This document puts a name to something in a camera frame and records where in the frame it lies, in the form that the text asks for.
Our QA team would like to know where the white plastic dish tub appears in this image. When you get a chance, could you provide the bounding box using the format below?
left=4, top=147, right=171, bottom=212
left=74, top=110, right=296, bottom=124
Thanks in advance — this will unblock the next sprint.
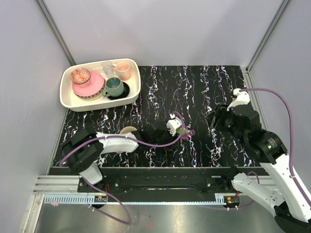
left=59, top=58, right=141, bottom=112

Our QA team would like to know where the teal ceramic mug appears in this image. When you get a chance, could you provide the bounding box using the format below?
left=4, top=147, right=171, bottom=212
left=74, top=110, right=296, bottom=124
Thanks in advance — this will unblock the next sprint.
left=102, top=77, right=124, bottom=97

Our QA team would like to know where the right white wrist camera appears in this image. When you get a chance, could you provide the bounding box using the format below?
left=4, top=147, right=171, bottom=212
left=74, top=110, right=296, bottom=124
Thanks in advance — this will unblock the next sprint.
left=227, top=88, right=250, bottom=111

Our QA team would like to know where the pink weekly pill organizer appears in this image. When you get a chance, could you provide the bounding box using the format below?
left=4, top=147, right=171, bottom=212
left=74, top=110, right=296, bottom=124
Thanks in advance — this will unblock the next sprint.
left=181, top=130, right=195, bottom=139

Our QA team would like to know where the clear drinking glass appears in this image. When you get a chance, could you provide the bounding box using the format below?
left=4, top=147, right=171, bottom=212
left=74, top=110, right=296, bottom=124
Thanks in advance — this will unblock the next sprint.
left=102, top=61, right=116, bottom=79

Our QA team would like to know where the red patterned bowl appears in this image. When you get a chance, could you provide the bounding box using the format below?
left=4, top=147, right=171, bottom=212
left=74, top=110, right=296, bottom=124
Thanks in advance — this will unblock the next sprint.
left=70, top=68, right=91, bottom=86

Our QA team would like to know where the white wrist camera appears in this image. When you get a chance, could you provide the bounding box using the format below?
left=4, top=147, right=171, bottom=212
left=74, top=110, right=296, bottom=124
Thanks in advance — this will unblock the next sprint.
left=227, top=88, right=250, bottom=111
left=166, top=114, right=182, bottom=136

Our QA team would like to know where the black saucer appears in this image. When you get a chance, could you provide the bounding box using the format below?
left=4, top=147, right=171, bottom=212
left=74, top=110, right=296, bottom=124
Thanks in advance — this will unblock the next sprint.
left=108, top=82, right=130, bottom=100

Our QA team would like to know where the cream ceramic mug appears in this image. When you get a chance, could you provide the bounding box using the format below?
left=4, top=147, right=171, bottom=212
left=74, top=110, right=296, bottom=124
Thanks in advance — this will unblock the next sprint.
left=118, top=126, right=138, bottom=153

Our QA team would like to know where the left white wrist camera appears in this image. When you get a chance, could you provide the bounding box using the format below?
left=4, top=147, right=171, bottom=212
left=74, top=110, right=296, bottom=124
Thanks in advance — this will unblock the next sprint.
left=166, top=114, right=182, bottom=136

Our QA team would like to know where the pink ceramic mug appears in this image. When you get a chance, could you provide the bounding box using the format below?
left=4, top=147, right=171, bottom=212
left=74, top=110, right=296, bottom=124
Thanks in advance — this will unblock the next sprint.
left=112, top=62, right=131, bottom=81

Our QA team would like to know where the green pill bottle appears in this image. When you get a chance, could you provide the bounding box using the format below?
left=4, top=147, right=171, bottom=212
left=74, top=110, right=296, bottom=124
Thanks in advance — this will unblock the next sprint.
left=176, top=124, right=187, bottom=137

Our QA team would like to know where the patterned plate under pink plate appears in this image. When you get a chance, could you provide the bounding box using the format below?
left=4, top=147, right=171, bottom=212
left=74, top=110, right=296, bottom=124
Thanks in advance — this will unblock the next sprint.
left=75, top=84, right=105, bottom=100

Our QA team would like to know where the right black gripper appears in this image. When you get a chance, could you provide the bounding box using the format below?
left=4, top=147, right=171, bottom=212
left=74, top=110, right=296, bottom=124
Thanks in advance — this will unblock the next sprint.
left=205, top=102, right=247, bottom=144

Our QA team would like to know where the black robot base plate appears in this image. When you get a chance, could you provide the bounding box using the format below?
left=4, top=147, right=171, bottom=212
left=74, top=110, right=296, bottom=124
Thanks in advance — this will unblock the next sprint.
left=95, top=167, right=238, bottom=203

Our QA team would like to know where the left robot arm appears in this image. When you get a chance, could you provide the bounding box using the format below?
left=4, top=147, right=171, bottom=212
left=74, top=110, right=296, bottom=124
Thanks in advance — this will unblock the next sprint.
left=60, top=125, right=176, bottom=192

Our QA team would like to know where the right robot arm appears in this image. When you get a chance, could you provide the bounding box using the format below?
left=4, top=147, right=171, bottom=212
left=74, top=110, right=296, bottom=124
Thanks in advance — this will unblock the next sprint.
left=207, top=104, right=311, bottom=233

